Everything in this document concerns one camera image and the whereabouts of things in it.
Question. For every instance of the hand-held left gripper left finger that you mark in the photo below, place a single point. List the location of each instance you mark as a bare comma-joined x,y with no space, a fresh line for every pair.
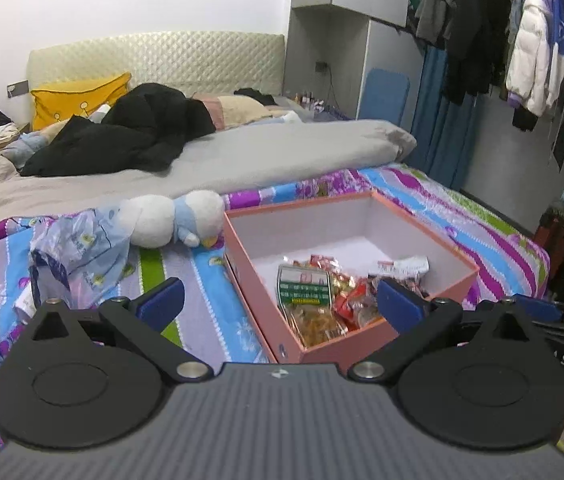
162,300

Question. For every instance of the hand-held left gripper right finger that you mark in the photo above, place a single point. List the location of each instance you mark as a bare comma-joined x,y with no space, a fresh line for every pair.
402,302

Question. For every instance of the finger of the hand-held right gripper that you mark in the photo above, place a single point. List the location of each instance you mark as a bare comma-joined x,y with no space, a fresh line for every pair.
537,307

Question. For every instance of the silver clear snack packet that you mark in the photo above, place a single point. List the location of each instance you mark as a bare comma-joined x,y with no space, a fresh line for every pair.
402,267

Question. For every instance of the red orange snack packet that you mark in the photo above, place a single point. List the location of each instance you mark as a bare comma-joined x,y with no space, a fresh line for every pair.
357,305

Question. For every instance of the yellow red candy packet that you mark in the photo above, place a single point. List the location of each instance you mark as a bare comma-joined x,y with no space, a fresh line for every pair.
342,282

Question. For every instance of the pink cardboard box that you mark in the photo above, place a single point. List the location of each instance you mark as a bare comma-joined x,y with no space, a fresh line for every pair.
332,352

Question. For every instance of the white blue plastic bag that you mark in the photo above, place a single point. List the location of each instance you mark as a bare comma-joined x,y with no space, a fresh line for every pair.
87,255

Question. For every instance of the small red candy packet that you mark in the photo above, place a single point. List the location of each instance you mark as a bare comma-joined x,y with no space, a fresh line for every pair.
322,261

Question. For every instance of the golden bread packet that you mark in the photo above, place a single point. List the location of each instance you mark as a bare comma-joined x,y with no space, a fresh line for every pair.
312,327

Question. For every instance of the green white snack packet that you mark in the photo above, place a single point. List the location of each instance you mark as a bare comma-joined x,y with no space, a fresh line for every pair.
304,285

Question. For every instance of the white blue plush toy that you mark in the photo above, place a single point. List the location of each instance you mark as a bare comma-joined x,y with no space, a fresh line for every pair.
162,220

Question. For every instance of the black jacket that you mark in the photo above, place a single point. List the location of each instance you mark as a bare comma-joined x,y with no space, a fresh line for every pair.
137,130

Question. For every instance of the grey duvet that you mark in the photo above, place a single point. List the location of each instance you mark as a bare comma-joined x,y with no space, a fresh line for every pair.
262,155

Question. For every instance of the blue curtain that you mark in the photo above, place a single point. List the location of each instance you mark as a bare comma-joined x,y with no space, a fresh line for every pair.
437,110

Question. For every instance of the beige pink pillow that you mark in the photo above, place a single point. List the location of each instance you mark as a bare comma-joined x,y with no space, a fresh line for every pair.
232,110

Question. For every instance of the light blue cloth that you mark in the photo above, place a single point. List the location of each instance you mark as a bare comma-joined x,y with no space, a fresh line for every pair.
27,147

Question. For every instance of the blue padded board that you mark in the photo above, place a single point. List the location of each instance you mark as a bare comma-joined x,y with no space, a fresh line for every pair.
384,95

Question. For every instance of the yellow pillow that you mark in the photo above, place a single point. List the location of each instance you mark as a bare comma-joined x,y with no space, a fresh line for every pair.
77,100

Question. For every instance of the group of small bottles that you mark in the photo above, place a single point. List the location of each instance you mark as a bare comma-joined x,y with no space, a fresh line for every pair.
312,100

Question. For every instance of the cream quilted headboard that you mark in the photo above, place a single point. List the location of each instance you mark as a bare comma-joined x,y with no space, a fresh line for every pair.
162,55

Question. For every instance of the white purple puffer jacket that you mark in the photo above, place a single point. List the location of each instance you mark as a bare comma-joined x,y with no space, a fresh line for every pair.
532,45

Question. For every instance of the grey wardrobe cabinet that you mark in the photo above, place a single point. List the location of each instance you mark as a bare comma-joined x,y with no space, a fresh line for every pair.
352,25

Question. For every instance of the black hanging coat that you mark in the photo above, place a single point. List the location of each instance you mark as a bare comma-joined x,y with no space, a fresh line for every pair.
477,30

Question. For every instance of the grey green hanging jacket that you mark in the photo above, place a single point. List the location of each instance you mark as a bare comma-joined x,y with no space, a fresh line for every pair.
434,5

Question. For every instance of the black wall socket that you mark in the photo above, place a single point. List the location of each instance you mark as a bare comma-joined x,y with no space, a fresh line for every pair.
321,66

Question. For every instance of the grey wall switch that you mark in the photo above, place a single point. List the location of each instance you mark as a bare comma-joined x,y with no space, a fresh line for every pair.
17,89

